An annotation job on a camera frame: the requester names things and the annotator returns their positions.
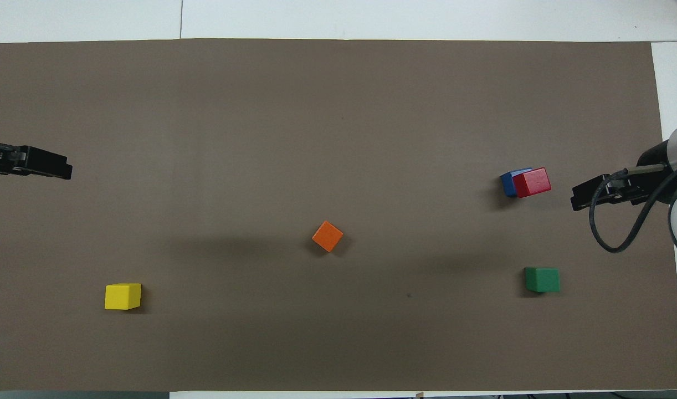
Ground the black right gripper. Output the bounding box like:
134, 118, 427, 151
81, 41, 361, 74
572, 141, 677, 211

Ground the red wooden block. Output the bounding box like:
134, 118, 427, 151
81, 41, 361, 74
512, 167, 552, 198

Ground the blue wooden block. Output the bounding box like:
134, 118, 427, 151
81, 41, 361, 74
500, 168, 533, 197

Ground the green wooden block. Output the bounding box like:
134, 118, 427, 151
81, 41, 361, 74
525, 267, 561, 293

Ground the yellow wooden block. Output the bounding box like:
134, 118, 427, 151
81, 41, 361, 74
105, 283, 142, 310

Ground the orange wooden block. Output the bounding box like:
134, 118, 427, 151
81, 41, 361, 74
312, 221, 343, 253

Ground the brown table mat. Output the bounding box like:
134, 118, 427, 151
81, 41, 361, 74
0, 38, 677, 392

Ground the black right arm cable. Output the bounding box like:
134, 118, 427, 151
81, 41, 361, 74
589, 161, 677, 254

